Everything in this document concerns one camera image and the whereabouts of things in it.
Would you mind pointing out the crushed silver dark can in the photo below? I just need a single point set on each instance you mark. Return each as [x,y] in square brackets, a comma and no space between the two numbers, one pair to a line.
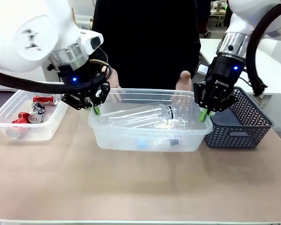
[38,107]

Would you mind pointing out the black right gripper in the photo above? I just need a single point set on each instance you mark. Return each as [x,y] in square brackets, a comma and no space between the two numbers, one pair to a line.
[222,70]

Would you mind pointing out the black bottle cap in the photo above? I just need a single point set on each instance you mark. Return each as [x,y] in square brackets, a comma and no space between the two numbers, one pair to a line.
[174,142]

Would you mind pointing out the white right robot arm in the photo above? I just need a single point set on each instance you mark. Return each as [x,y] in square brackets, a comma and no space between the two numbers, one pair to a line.
[241,16]

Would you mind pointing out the red can with silver end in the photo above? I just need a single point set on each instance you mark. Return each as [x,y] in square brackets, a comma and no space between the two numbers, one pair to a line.
[14,131]
[35,118]

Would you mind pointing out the small white box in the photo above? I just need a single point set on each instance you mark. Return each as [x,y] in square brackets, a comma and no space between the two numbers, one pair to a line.
[202,69]

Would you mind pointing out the flattened red can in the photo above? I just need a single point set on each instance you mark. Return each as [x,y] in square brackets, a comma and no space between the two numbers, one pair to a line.
[43,99]

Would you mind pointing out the clear plastic bottles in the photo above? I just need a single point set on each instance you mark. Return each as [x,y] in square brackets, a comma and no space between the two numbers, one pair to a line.
[135,114]

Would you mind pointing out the person left hand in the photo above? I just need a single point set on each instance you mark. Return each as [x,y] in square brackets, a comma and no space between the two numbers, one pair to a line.
[184,82]

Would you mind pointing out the person torso in black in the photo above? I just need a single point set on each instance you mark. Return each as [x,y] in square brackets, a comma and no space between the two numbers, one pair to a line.
[150,47]

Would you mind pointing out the dark blue woven basket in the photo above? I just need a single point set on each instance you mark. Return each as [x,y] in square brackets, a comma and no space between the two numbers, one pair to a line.
[248,138]

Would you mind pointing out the person right hand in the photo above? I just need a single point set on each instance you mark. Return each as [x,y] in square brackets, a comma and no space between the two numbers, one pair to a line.
[114,79]

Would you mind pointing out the blue bottle cap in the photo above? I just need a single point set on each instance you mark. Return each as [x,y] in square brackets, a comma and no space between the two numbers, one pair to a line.
[141,142]

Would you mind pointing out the small clear plastic container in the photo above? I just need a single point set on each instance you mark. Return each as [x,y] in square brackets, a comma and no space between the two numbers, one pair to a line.
[49,131]

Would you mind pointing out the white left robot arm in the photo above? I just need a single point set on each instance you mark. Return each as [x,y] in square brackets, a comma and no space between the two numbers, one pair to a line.
[25,23]

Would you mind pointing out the large clear plastic bin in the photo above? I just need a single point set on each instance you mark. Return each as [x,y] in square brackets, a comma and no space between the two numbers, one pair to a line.
[121,140]

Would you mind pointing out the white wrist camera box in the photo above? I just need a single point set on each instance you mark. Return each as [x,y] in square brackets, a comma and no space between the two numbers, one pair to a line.
[92,42]

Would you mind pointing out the white background table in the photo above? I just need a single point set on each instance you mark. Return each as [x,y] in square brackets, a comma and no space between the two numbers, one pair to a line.
[271,70]

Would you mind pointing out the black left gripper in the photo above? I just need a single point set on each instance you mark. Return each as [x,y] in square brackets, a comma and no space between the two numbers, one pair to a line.
[78,71]

